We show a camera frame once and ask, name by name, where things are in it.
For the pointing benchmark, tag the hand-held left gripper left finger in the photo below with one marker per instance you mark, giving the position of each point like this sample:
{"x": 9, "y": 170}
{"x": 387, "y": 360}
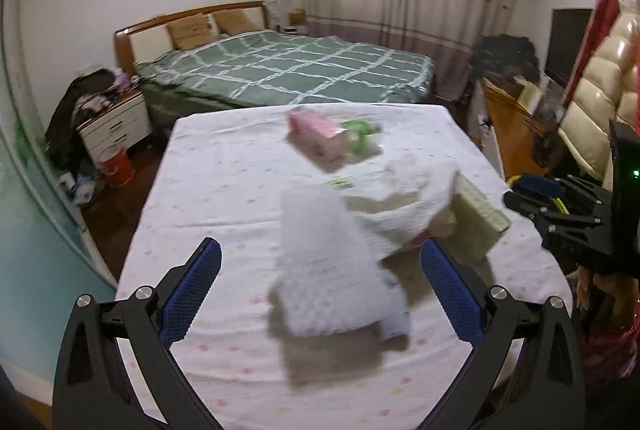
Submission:
{"x": 197, "y": 282}

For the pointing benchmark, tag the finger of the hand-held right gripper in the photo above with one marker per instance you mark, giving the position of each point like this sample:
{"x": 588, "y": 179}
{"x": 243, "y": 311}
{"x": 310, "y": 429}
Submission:
{"x": 582, "y": 187}
{"x": 522, "y": 206}

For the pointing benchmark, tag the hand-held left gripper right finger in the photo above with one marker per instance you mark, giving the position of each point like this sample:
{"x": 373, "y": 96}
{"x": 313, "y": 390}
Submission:
{"x": 447, "y": 285}

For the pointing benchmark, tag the blue bin with yellow rim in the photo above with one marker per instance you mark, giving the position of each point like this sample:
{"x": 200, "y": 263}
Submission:
{"x": 537, "y": 184}

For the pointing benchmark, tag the pale yellow box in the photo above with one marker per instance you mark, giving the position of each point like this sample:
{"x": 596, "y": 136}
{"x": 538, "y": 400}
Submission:
{"x": 475, "y": 215}

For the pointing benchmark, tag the white tissue paper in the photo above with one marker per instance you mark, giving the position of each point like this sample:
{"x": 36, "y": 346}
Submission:
{"x": 405, "y": 205}

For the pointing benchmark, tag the white towel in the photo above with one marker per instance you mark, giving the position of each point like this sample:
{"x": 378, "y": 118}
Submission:
{"x": 325, "y": 260}

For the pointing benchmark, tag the person's right forearm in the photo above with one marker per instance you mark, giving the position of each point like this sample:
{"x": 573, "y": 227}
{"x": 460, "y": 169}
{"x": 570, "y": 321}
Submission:
{"x": 612, "y": 350}

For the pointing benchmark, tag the person's right hand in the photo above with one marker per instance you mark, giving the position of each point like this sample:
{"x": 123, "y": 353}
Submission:
{"x": 595, "y": 285}

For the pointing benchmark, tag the wooden cabinet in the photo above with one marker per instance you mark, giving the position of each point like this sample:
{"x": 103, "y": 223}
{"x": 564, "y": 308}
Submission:
{"x": 510, "y": 130}

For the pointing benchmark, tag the cream puffer jacket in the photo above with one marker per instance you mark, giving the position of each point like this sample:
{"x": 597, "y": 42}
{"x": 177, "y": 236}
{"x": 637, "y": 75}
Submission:
{"x": 600, "y": 100}

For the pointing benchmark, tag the clear plastic container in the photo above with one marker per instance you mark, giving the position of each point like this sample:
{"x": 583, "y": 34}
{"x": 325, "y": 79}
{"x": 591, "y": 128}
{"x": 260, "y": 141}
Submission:
{"x": 554, "y": 102}

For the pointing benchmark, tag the light green box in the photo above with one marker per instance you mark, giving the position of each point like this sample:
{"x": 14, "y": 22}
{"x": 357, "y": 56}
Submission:
{"x": 529, "y": 99}

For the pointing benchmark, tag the red bucket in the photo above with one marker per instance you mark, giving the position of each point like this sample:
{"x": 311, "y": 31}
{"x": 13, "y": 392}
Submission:
{"x": 116, "y": 167}

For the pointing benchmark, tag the black television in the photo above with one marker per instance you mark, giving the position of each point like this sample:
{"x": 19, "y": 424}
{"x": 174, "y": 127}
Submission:
{"x": 567, "y": 42}

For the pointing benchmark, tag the small green wrapper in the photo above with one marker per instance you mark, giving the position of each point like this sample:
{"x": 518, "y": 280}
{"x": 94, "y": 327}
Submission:
{"x": 340, "y": 183}

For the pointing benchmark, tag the heap of black clothes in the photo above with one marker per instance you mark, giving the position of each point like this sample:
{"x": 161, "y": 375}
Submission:
{"x": 505, "y": 57}

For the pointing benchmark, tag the plastic bags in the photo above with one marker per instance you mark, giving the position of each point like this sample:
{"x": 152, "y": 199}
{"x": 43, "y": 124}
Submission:
{"x": 77, "y": 187}

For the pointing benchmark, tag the red jacket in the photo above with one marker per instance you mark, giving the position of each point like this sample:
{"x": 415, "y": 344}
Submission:
{"x": 597, "y": 20}

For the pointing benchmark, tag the clear bottle with green label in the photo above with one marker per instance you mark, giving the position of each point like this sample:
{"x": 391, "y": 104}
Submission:
{"x": 361, "y": 137}

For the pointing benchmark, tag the white nightstand with wooden top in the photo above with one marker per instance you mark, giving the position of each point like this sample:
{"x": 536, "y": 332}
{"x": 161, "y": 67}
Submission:
{"x": 120, "y": 122}

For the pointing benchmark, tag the teal glass wardrobe door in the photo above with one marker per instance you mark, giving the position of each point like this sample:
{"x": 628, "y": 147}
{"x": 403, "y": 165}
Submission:
{"x": 30, "y": 210}

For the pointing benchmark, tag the pink carton box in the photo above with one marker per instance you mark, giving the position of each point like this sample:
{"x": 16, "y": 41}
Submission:
{"x": 315, "y": 137}

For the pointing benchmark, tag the pile of dark clothes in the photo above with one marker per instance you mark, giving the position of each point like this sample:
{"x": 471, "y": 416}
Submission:
{"x": 75, "y": 105}

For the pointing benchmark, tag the brown pillow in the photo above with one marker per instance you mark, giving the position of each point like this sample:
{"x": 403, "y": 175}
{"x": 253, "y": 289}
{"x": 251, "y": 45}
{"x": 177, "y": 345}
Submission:
{"x": 236, "y": 21}
{"x": 190, "y": 31}

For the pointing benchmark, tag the small wooden box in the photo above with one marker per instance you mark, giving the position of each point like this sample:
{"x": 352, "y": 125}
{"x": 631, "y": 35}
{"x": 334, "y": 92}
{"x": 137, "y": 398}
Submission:
{"x": 297, "y": 17}

